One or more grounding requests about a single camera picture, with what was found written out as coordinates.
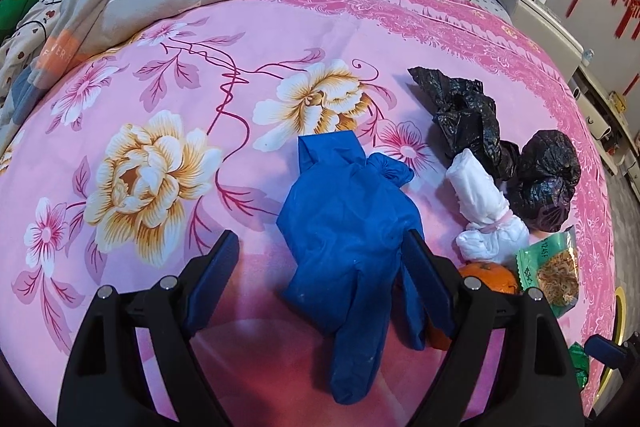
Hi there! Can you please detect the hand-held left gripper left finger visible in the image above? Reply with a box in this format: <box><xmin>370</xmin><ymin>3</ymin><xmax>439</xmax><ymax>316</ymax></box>
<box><xmin>59</xmin><ymin>229</ymin><xmax>240</xmax><ymax>427</ymax></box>

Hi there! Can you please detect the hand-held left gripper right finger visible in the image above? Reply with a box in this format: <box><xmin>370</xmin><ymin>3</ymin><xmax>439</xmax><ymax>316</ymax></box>
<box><xmin>402</xmin><ymin>229</ymin><xmax>586</xmax><ymax>427</ymax></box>

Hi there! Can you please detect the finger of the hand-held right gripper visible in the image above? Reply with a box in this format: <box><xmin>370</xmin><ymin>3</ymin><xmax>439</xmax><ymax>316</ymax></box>
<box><xmin>585</xmin><ymin>334</ymin><xmax>632</xmax><ymax>370</ymax></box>

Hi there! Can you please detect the small green wrapper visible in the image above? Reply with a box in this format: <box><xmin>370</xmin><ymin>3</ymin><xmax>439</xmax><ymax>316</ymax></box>
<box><xmin>567</xmin><ymin>342</ymin><xmax>593</xmax><ymax>390</ymax></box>

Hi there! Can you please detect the yellow-rimmed black bin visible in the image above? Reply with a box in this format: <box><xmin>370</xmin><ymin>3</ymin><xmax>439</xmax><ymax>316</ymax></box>
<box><xmin>595</xmin><ymin>287</ymin><xmax>629</xmax><ymax>403</ymax></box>

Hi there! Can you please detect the orange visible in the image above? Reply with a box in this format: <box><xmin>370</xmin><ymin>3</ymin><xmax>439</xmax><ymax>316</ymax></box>
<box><xmin>425</xmin><ymin>261</ymin><xmax>521</xmax><ymax>352</ymax></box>

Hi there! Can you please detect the green snack packet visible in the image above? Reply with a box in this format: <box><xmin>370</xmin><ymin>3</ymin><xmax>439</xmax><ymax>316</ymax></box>
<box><xmin>516</xmin><ymin>227</ymin><xmax>581</xmax><ymax>320</ymax></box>

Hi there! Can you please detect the blue rubber glove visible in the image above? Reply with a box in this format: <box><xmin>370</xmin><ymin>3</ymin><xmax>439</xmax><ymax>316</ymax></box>
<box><xmin>276</xmin><ymin>132</ymin><xmax>453</xmax><ymax>405</ymax></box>

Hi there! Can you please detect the white plastic bag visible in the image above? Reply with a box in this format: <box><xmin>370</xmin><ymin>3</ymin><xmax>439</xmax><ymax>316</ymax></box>
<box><xmin>446</xmin><ymin>148</ymin><xmax>531</xmax><ymax>269</ymax></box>

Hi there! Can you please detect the balled black plastic bag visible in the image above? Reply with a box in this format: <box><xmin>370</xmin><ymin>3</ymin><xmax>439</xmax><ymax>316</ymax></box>
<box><xmin>505</xmin><ymin>130</ymin><xmax>582</xmax><ymax>233</ymax></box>

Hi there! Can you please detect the pink floral bedspread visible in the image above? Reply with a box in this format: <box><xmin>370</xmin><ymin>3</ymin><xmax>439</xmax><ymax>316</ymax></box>
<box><xmin>0</xmin><ymin>0</ymin><xmax>618</xmax><ymax>427</ymax></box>

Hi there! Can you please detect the white low cabinet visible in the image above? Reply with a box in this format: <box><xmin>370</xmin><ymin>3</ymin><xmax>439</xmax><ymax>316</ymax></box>
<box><xmin>570</xmin><ymin>57</ymin><xmax>640</xmax><ymax>178</ymax></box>

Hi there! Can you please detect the white bedside cabinet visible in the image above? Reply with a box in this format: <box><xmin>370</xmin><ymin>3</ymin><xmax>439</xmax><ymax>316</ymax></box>
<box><xmin>487</xmin><ymin>0</ymin><xmax>586</xmax><ymax>82</ymax></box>

